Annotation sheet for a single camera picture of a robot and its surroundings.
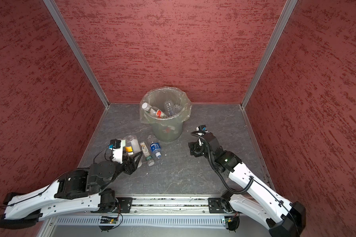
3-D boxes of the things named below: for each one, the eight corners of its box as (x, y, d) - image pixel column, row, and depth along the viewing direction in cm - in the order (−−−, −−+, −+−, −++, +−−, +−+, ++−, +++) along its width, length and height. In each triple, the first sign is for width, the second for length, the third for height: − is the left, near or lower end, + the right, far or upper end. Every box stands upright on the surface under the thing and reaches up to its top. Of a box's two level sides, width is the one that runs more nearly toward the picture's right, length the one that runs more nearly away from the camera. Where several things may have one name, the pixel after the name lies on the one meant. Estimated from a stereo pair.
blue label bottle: (150, 158, 93) (149, 154, 88) (152, 146, 98) (151, 141, 93) (161, 158, 93) (160, 154, 88) (162, 146, 98) (161, 141, 93)
